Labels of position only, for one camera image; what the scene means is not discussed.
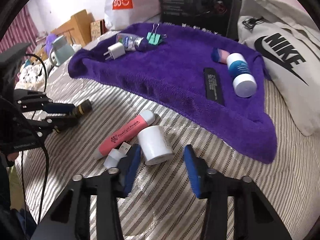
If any black gold small bottle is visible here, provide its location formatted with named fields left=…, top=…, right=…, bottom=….
left=56, top=99, right=92, bottom=133

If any small white cap adapter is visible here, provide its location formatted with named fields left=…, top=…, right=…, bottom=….
left=104, top=142, right=131, bottom=170

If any white cylinder roll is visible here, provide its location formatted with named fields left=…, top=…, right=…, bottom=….
left=137, top=126, right=174, bottom=166

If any pink highlighter pen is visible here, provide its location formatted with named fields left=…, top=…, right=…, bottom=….
left=93, top=109, right=155, bottom=160

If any black case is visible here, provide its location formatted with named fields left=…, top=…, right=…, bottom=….
left=203, top=68, right=225, bottom=106

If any white charger plug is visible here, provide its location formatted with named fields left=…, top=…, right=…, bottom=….
left=103, top=42, right=126, bottom=60

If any blue white tube bottle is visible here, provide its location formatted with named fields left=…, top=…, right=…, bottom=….
left=226, top=53, right=257, bottom=98

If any clear candy bottle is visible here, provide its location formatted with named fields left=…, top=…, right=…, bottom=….
left=116, top=33, right=150, bottom=51

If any pink blue round case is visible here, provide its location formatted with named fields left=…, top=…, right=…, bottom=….
left=211, top=48, right=230, bottom=64

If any teal binder clip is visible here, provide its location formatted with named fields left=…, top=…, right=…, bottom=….
left=146, top=23, right=168, bottom=46

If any person left hand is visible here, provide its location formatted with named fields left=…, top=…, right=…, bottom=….
left=7, top=152, right=19, bottom=162

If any striped bed quilt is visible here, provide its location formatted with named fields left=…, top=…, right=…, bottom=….
left=15, top=65, right=319, bottom=239

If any light blue kettle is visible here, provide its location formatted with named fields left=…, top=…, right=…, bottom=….
left=49, top=35, right=75, bottom=67

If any purple towel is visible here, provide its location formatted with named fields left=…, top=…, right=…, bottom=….
left=68, top=24, right=277, bottom=164

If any wooden furniture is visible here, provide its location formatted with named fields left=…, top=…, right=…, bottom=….
left=50, top=10, right=94, bottom=47

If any brown notebook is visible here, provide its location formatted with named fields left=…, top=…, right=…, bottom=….
left=90, top=20, right=107, bottom=41

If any white Miniso shopping bag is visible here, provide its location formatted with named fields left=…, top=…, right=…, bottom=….
left=104, top=0, right=161, bottom=30

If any black headset box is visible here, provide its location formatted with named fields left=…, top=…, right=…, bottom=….
left=160, top=0, right=233, bottom=36

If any grey Nike bag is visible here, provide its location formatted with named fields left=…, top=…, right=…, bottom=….
left=238, top=0, right=319, bottom=136

